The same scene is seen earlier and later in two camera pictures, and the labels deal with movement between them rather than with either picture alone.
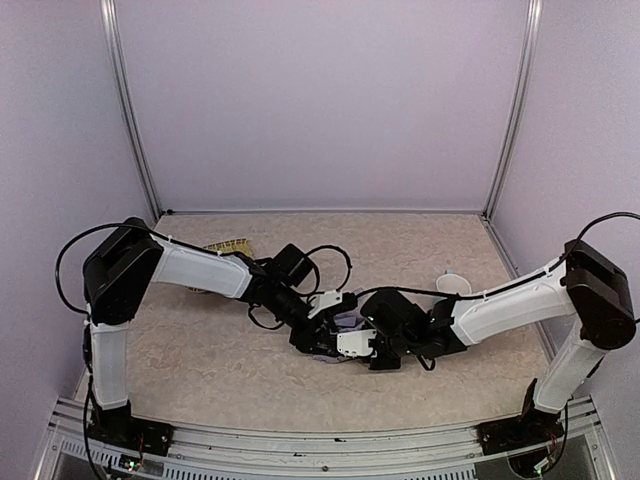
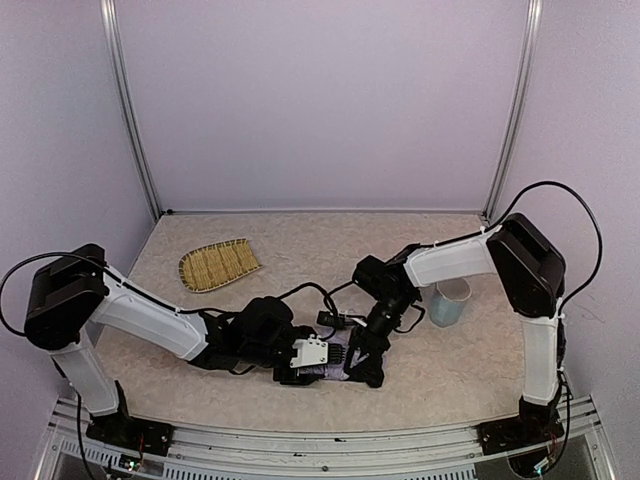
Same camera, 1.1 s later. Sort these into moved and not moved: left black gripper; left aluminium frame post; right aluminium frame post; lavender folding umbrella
Moved: left black gripper; lavender folding umbrella
Not moved: right aluminium frame post; left aluminium frame post
